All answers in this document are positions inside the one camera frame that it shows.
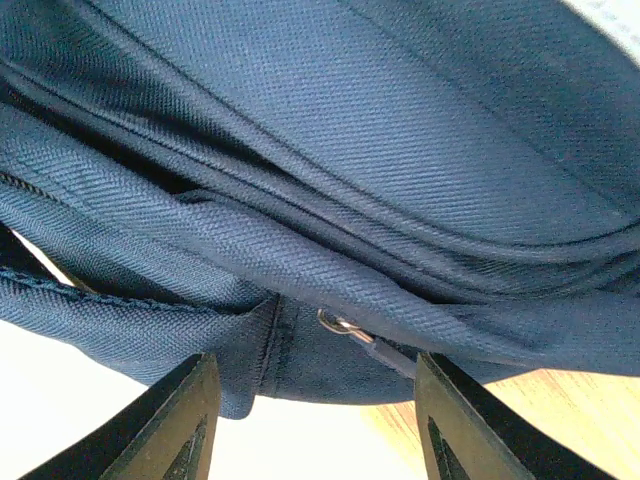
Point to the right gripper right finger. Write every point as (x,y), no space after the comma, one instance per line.
(468,433)

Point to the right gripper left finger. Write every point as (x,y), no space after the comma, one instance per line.
(166,433)

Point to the navy blue backpack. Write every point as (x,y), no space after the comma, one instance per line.
(319,191)

